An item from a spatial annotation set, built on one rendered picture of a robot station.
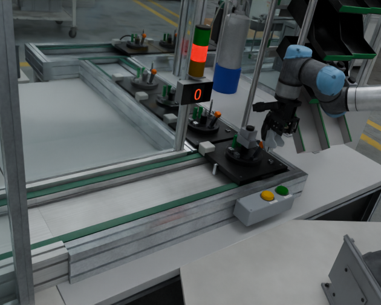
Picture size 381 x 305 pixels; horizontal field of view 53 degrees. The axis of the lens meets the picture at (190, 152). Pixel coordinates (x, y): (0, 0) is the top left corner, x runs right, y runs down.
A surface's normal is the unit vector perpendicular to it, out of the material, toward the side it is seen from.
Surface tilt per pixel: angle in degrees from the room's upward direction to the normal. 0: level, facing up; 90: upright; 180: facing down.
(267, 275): 0
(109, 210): 0
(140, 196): 0
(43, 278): 90
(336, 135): 45
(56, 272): 90
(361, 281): 90
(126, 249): 90
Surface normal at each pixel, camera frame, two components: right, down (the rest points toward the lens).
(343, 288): -0.99, -0.09
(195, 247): 0.15, -0.86
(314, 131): 0.40, -0.25
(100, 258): 0.57, 0.48
